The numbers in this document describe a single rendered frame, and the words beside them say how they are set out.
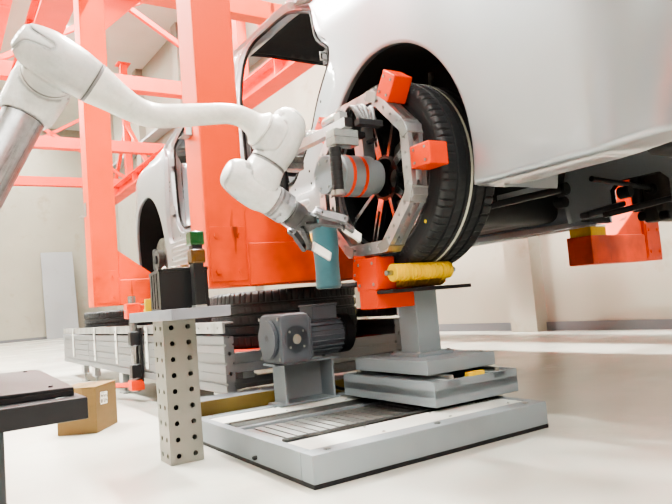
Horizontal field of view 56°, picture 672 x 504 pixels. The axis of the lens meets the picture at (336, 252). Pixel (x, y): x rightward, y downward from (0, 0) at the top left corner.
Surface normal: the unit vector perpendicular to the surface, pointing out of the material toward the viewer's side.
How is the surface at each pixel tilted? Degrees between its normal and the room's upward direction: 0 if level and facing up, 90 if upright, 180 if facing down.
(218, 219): 90
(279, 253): 90
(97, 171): 90
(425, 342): 90
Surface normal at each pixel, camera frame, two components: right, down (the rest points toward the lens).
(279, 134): 0.38, 0.05
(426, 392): -0.84, 0.03
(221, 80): 0.54, -0.11
